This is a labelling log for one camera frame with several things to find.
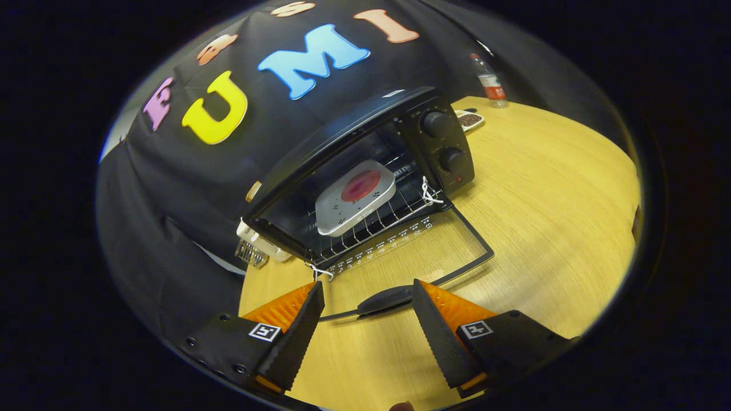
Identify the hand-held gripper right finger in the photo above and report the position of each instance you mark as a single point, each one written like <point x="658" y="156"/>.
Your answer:
<point x="440" y="342"/>

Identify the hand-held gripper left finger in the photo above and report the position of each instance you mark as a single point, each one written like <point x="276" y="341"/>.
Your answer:
<point x="297" y="337"/>

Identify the white square plate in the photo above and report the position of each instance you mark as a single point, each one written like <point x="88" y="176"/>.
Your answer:
<point x="342" y="214"/>

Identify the pink ham slice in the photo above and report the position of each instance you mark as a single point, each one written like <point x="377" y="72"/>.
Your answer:
<point x="361" y="185"/>

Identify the black toaster oven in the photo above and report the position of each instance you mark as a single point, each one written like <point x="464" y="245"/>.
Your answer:
<point x="440" y="148"/>

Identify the white bread toaster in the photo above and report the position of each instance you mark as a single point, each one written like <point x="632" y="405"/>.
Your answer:
<point x="268" y="248"/>

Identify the black backdrop cloth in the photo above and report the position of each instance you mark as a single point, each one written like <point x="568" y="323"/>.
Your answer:
<point x="171" y="188"/>

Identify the white divided bean dish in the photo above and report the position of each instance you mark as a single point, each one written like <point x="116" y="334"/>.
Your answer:
<point x="471" y="120"/>

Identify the clear red label water bottle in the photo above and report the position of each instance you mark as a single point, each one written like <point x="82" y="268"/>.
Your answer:
<point x="491" y="84"/>

